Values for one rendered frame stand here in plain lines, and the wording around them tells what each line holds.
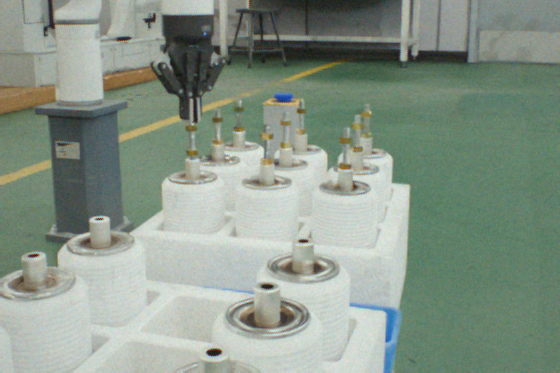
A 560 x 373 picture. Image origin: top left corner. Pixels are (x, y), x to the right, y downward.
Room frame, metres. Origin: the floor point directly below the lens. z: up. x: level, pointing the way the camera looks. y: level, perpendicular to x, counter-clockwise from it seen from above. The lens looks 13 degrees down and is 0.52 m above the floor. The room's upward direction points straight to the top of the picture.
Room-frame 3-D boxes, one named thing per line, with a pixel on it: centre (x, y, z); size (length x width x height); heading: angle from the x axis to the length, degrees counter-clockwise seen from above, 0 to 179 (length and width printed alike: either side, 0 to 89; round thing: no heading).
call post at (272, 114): (1.40, -0.01, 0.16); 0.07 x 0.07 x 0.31; 76
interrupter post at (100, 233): (0.72, 0.20, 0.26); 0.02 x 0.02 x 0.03
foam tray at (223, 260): (1.10, -0.01, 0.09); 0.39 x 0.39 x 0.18; 76
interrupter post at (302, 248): (0.65, -0.03, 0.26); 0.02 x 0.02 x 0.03
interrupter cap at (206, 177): (1.02, 0.13, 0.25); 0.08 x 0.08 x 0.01
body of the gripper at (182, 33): (1.02, 0.13, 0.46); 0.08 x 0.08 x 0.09
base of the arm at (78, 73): (1.47, 0.43, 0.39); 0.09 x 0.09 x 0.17; 71
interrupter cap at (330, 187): (0.96, -0.10, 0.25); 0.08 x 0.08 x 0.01
